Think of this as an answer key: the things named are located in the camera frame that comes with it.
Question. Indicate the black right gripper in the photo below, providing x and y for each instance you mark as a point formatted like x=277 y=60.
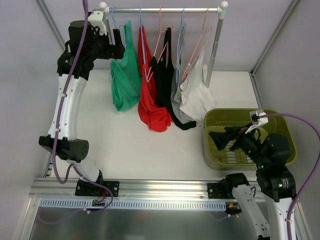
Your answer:
x=235 y=137

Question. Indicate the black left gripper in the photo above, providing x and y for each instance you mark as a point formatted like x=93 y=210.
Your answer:
x=110 y=46

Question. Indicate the green tank top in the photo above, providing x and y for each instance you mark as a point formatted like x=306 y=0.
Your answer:
x=126 y=81

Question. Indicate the light blue hanger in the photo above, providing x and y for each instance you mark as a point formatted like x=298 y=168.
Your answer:
x=118 y=60

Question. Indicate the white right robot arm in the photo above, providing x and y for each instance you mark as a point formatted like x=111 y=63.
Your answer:
x=273 y=177

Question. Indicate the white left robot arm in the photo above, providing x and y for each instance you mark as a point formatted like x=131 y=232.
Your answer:
x=89 y=40

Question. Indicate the white tank top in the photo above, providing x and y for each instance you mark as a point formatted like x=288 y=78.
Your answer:
x=196 y=98

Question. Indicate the blue hanger under red top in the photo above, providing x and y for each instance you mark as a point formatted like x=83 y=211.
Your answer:
x=143 y=42

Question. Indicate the black tank top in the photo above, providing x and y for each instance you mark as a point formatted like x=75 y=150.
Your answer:
x=163 y=72

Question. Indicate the grey tank top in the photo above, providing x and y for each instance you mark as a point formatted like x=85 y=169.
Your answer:
x=176 y=95

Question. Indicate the red tank top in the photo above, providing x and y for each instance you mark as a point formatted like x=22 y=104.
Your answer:
x=156 y=118

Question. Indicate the blue hanger under grey top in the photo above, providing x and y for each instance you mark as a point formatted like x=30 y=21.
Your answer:
x=180 y=46

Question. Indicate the pink hanger under white top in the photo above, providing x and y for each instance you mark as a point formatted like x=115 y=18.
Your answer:
x=199 y=46

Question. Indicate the olive green plastic basket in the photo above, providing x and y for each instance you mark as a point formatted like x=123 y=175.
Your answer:
x=217 y=119

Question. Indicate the silver clothes rack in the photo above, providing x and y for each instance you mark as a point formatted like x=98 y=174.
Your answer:
x=220 y=10

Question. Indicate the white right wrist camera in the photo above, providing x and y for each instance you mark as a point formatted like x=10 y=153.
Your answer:
x=258 y=119

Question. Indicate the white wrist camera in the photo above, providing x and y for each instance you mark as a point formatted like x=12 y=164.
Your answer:
x=258 y=119
x=98 y=18

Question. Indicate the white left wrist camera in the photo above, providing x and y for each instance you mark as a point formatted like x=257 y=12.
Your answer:
x=98 y=18

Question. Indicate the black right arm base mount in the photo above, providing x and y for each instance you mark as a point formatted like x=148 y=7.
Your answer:
x=217 y=190

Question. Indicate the aluminium corner frame post right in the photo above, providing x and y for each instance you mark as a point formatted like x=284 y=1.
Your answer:
x=284 y=19

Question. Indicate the aluminium corner frame post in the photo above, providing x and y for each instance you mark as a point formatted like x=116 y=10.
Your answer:
x=44 y=10
x=284 y=19

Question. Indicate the aluminium corner frame post left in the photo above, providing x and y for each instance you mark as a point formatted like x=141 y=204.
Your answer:
x=44 y=10

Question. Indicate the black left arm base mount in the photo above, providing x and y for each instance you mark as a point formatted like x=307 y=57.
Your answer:
x=86 y=189

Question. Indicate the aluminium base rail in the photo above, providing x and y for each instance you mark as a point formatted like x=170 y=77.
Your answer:
x=128 y=189

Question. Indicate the white slotted cable duct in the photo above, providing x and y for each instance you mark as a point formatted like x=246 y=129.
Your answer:
x=129 y=204

